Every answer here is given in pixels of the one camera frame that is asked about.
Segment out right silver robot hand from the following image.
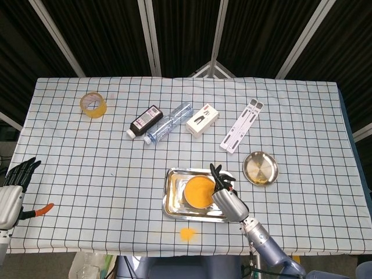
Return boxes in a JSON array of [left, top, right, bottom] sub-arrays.
[[209, 163, 250, 224]]

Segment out black arm cable with plug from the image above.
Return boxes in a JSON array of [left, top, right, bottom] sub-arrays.
[[246, 239, 262, 279]]

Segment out small stainless steel tray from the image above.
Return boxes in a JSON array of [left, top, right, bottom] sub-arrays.
[[167, 171, 230, 217]]

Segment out oval stainless steel dish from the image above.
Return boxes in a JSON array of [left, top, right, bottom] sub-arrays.
[[242, 150, 279, 187]]

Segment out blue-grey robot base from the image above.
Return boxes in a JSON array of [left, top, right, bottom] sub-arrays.
[[116, 255, 244, 279]]

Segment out brown medicine bottle white cap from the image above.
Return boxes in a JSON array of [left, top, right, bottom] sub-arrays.
[[126, 105, 164, 139]]

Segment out clear plastic water bottle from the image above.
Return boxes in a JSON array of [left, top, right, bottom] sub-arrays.
[[143, 102, 194, 145]]

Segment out yellow packing tape roll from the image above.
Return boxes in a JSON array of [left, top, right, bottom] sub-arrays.
[[80, 92, 108, 119]]

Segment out white cardboard product box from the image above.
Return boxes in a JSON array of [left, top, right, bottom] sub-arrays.
[[185, 103, 220, 139]]

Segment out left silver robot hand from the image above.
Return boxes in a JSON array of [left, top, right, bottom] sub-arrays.
[[0, 157, 55, 230]]

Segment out dark folding screen white frames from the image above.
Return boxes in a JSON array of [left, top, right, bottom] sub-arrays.
[[0, 0, 372, 143]]

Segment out large stainless steel tray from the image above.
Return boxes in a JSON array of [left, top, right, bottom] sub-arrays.
[[161, 167, 235, 223]]

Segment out white black checked tablecloth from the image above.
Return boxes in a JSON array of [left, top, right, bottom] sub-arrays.
[[5, 76, 372, 257]]

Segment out spilled yellow powder pile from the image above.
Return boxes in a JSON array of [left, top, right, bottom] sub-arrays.
[[178, 227, 198, 242]]

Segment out clear plastic bag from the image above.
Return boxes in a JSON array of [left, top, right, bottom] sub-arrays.
[[68, 251, 117, 279]]

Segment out beige bowl of yellow powder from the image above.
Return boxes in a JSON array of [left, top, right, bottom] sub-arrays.
[[182, 175, 219, 209]]

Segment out white folding laptop stand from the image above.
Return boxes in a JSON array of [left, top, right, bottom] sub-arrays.
[[219, 98, 264, 153]]

